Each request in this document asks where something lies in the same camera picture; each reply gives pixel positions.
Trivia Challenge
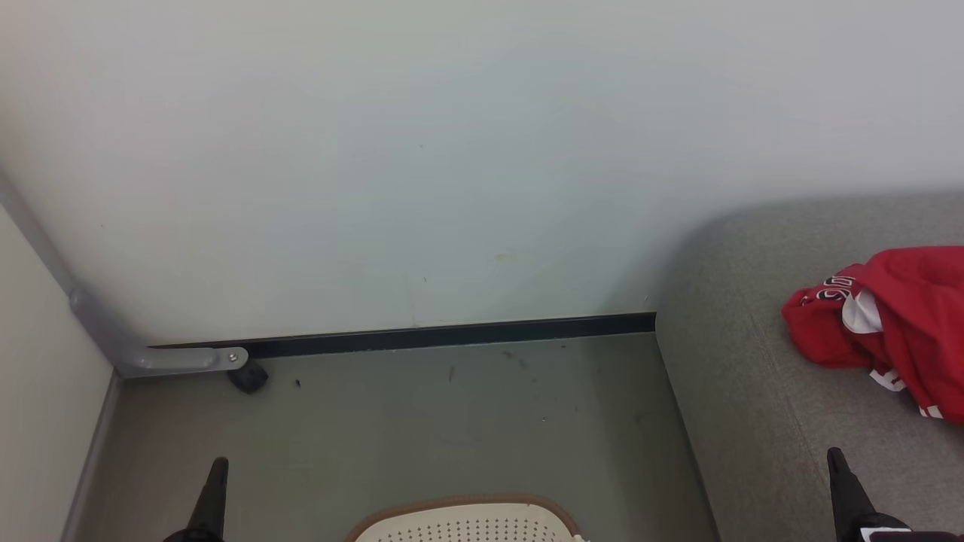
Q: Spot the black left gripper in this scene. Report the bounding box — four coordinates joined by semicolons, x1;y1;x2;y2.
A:
162;456;230;542

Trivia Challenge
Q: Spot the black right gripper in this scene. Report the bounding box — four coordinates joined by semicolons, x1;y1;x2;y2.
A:
826;447;964;542

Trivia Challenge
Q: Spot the red white sports jersey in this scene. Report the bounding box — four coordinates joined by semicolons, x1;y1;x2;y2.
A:
781;246;964;425

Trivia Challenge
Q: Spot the cream perforated laundry basket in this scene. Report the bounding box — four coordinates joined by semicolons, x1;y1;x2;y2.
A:
346;494;590;542

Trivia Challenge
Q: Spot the grey fabric sofa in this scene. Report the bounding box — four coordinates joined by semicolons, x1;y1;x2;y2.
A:
654;191;964;542

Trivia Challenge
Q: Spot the black caster wheel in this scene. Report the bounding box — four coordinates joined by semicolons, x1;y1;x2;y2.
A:
227;360;270;394

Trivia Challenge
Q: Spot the grey metal partition foot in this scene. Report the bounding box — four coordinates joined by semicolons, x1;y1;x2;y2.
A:
0;172;249;379

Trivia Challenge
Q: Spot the black baseboard strip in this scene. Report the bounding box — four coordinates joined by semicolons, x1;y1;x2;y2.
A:
149;312;657;359

